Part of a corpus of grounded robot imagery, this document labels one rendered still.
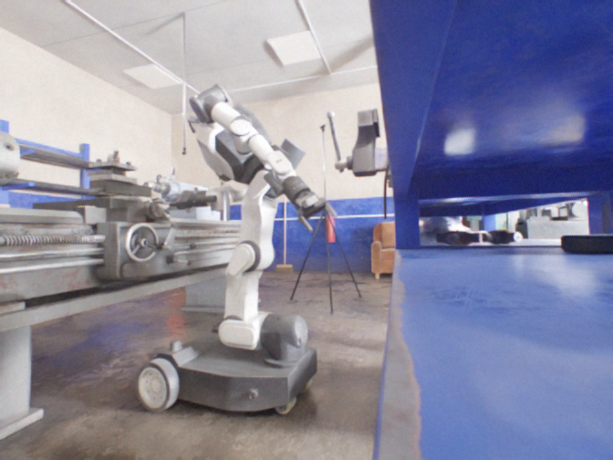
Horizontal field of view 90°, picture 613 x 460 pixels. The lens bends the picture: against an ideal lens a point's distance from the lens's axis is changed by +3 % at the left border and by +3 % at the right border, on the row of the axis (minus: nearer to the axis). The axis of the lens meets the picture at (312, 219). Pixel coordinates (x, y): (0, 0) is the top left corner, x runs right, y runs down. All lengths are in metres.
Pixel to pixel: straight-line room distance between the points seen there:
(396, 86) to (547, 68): 0.20
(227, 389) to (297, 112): 5.44
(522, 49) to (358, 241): 5.30
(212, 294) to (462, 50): 2.96
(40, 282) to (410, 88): 1.74
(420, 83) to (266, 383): 1.25
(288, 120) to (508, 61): 5.99
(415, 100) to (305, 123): 5.93
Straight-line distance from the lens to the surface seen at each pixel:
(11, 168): 1.90
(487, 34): 0.28
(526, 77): 0.36
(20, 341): 1.72
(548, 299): 0.24
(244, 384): 1.36
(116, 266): 1.80
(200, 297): 3.18
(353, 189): 5.60
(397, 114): 0.22
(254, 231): 1.39
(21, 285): 1.77
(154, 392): 1.60
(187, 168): 7.15
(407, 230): 0.79
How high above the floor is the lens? 0.72
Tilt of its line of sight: 3 degrees up
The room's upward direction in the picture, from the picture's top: 1 degrees counter-clockwise
